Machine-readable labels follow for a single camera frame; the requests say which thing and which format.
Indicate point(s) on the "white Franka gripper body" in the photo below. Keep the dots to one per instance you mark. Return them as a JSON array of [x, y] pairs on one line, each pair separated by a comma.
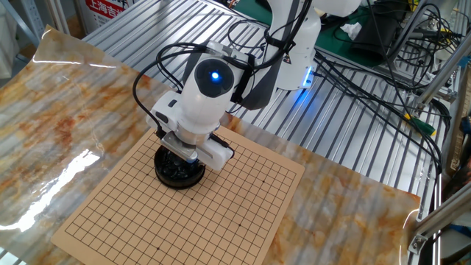
[[163, 112]]

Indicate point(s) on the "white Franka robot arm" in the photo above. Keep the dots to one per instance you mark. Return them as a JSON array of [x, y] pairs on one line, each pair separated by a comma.
[[202, 110]]

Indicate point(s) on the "tan Go board mat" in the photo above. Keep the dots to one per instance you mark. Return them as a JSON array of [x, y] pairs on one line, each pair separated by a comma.
[[184, 228]]

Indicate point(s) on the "black bowl of black stones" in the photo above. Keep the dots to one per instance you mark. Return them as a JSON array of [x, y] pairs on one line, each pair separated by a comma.
[[176, 177]]

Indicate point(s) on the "marble patterned glossy sheet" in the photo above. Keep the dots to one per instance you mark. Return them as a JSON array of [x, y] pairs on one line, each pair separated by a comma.
[[55, 110]]

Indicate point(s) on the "box with red sign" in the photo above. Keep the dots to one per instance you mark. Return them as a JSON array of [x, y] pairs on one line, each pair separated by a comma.
[[106, 11]]

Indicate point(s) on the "green table mat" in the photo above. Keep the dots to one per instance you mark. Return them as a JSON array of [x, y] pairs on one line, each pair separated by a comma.
[[331, 44]]

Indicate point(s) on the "crumpled white tissue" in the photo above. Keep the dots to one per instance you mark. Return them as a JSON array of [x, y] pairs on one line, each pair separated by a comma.
[[351, 30]]

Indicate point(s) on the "black bag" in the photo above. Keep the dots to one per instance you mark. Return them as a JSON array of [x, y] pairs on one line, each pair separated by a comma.
[[375, 37]]

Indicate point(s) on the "silver blue wrist camera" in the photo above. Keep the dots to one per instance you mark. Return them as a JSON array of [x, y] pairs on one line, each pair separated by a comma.
[[180, 147]]

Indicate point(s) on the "aluminium frame post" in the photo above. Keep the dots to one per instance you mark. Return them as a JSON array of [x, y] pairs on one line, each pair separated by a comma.
[[441, 217], [441, 73]]

